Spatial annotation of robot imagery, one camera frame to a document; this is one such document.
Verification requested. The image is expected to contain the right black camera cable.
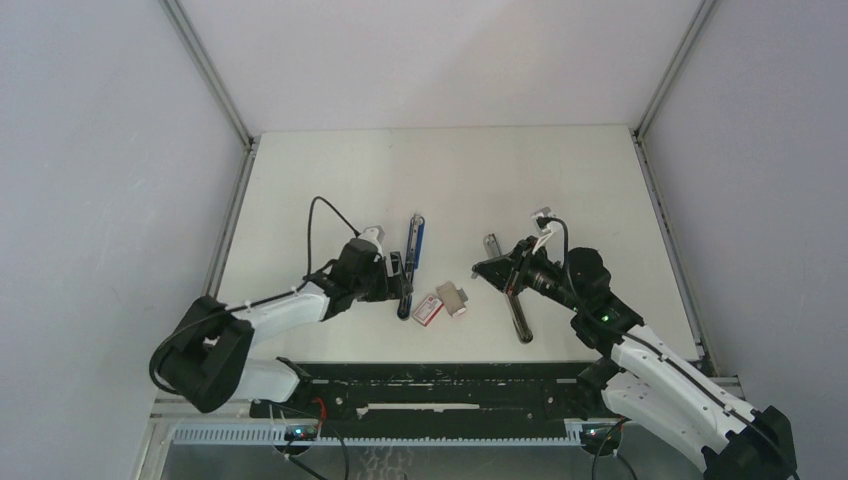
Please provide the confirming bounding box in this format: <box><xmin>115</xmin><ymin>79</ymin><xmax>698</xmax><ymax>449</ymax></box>
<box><xmin>537</xmin><ymin>215</ymin><xmax>800</xmax><ymax>480</ymax></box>

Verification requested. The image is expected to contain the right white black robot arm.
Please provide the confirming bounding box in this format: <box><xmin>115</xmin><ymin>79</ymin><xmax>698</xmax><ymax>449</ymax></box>
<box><xmin>472</xmin><ymin>237</ymin><xmax>798</xmax><ymax>479</ymax></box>

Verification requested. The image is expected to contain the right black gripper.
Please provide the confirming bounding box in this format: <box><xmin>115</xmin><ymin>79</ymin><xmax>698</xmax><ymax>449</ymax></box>
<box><xmin>473</xmin><ymin>236</ymin><xmax>584</xmax><ymax>314</ymax></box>

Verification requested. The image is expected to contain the aluminium front rail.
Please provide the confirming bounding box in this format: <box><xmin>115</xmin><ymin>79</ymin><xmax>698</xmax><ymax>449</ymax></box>
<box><xmin>149</xmin><ymin>377</ymin><xmax>745</xmax><ymax>421</ymax></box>

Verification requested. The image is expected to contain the white slotted cable duct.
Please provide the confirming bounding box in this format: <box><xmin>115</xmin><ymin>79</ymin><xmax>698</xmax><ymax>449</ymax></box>
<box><xmin>172</xmin><ymin>423</ymin><xmax>584</xmax><ymax>447</ymax></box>

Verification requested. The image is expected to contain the left aluminium frame post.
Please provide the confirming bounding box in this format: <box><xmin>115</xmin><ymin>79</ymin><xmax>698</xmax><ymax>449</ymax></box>
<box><xmin>159</xmin><ymin>0</ymin><xmax>256</xmax><ymax>296</ymax></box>

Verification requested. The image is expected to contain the staple box tray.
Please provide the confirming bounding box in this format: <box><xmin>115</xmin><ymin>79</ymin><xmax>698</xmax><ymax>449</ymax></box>
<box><xmin>436</xmin><ymin>281</ymin><xmax>467</xmax><ymax>318</ymax></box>

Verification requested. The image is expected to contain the right aluminium frame post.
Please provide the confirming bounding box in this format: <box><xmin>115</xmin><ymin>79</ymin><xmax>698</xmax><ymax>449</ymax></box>
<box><xmin>631</xmin><ymin>0</ymin><xmax>720</xmax><ymax>362</ymax></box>

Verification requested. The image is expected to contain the silver white stapler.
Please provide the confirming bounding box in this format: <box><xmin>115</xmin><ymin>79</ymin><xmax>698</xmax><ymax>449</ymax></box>
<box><xmin>483</xmin><ymin>233</ymin><xmax>533</xmax><ymax>344</ymax></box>

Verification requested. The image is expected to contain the left green circuit board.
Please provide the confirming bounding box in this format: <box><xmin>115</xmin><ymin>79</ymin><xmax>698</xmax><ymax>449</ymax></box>
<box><xmin>284</xmin><ymin>426</ymin><xmax>320</xmax><ymax>443</ymax></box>

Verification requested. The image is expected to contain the red white staple box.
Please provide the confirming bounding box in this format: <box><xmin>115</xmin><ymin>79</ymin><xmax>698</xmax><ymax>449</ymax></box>
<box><xmin>411</xmin><ymin>295</ymin><xmax>443</xmax><ymax>327</ymax></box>

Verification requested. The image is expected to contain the right green circuit board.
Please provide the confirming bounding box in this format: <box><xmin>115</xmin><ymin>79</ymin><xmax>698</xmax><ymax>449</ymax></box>
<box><xmin>580</xmin><ymin>426</ymin><xmax>620</xmax><ymax>446</ymax></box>

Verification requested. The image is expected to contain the blue black stapler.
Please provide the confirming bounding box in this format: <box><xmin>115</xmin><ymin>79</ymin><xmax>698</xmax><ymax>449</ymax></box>
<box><xmin>397</xmin><ymin>213</ymin><xmax>426</xmax><ymax>320</ymax></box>

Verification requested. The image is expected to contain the green circuit board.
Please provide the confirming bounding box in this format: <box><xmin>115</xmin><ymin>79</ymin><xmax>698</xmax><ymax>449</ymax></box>
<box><xmin>284</xmin><ymin>426</ymin><xmax>320</xmax><ymax>443</ymax></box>
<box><xmin>580</xmin><ymin>426</ymin><xmax>620</xmax><ymax>446</ymax></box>

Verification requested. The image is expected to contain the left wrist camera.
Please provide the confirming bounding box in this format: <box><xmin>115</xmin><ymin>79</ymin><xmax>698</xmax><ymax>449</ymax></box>
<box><xmin>358</xmin><ymin>225</ymin><xmax>385</xmax><ymax>256</ymax></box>

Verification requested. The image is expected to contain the aluminium frame post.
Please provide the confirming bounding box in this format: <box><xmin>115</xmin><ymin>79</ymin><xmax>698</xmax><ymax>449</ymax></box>
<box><xmin>631</xmin><ymin>0</ymin><xmax>720</xmax><ymax>362</ymax></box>
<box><xmin>159</xmin><ymin>0</ymin><xmax>256</xmax><ymax>296</ymax></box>

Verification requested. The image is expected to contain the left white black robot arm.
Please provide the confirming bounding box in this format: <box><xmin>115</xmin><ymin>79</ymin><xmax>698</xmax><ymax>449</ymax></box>
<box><xmin>148</xmin><ymin>237</ymin><xmax>412</xmax><ymax>417</ymax></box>

